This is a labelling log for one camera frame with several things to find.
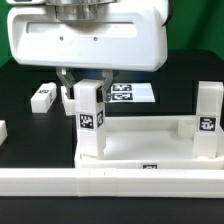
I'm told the fiducial marker sheet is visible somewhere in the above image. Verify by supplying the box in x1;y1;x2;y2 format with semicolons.
110;83;155;103

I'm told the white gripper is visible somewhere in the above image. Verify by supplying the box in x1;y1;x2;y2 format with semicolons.
7;6;168;103

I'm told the white front fence bar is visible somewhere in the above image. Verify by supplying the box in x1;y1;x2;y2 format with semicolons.
0;168;224;198

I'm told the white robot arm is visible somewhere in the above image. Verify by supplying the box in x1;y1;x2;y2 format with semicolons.
6;0;171;100

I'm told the white desk top tray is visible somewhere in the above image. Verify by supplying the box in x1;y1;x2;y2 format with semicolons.
75;116;224;170

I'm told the white left fence block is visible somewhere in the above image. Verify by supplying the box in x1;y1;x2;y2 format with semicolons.
0;120;8;146

